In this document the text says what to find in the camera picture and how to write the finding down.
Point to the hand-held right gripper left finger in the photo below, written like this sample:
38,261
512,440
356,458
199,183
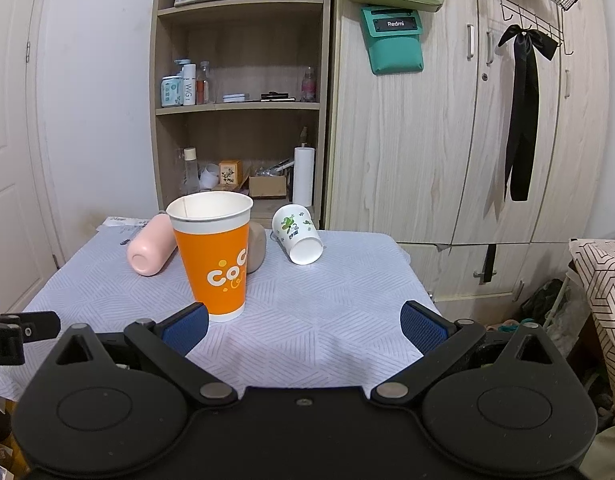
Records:
187,329

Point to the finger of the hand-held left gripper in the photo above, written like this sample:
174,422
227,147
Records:
41,326

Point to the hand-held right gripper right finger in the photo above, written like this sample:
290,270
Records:
421,329

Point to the white paper cup green print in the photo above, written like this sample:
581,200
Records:
295,237

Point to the orange paper cup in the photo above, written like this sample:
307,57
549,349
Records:
215,265

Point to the beige cup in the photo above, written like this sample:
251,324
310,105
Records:
256,247

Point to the small white cup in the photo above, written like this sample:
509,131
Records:
209,176

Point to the white patterned tablecloth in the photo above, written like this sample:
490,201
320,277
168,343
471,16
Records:
327,300

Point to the printed paper sheet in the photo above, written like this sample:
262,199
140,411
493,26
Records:
119,227

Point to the dark bag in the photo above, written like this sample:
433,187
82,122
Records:
542,302

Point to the clear bottle beige cap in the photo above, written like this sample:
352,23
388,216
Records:
190,175

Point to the yellow floral box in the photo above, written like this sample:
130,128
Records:
231,174

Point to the small cardboard box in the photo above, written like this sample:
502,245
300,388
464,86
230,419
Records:
267,186

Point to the light wooden wardrobe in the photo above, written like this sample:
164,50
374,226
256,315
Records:
412,160

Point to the geometric patterned cloth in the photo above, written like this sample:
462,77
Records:
607,290

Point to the white paper towel roll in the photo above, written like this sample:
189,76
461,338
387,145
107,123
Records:
303,177

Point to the white door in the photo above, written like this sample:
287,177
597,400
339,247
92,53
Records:
12,135

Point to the small flat tin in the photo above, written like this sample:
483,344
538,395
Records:
235,97

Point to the wet wipes pack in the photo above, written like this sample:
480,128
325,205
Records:
171,92

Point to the white pump bottle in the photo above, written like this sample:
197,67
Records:
188,87

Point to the black ribbon bow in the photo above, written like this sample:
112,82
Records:
523,110

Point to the glass bottle red liquid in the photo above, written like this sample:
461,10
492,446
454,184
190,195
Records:
203,85

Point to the black flat tool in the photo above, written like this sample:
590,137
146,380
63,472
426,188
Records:
277,96

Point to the pink clear bottle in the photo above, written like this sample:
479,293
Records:
309,87

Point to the teal pouch bag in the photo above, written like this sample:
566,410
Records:
395,52

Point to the wooden open shelf unit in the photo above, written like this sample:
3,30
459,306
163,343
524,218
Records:
242,50

